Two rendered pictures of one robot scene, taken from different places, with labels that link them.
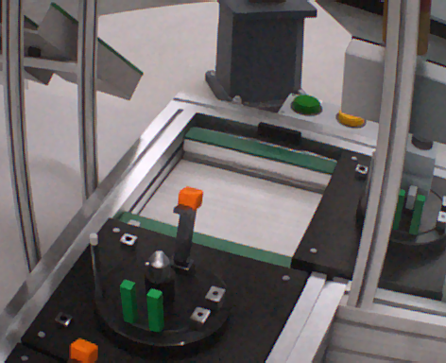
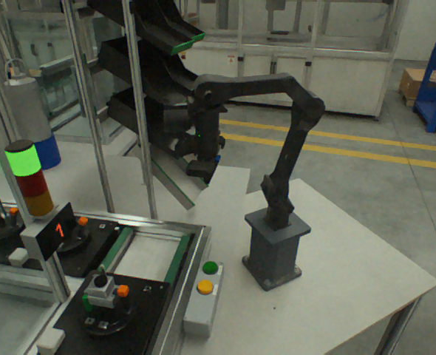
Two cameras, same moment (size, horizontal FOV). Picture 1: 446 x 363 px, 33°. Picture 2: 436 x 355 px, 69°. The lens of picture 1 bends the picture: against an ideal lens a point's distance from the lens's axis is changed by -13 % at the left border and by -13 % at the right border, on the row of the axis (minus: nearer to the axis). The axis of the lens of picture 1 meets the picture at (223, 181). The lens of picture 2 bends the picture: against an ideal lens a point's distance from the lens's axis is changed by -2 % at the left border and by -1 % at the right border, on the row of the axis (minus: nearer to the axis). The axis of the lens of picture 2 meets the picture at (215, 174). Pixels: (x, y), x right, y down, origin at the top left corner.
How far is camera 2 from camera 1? 123 cm
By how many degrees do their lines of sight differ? 66
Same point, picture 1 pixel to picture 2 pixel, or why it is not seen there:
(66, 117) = (225, 211)
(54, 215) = not seen: hidden behind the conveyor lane
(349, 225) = not seen: hidden behind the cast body
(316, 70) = (315, 291)
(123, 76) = (182, 198)
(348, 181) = (142, 285)
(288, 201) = (154, 276)
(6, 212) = (159, 209)
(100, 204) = (131, 220)
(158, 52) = not seen: hidden behind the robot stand
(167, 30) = (322, 225)
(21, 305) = (76, 211)
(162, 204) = (149, 241)
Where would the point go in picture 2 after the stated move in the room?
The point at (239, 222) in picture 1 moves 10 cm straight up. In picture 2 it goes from (139, 263) to (135, 239)
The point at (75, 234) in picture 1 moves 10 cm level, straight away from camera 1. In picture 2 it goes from (112, 217) to (140, 210)
